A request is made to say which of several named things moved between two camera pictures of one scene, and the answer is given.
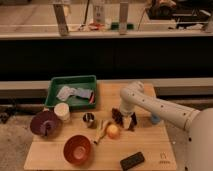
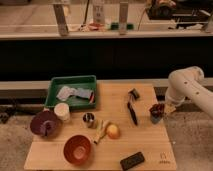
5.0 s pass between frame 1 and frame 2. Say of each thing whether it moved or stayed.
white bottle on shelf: stayed
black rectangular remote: stayed
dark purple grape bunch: moved
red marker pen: stayed
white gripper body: moved
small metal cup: stayed
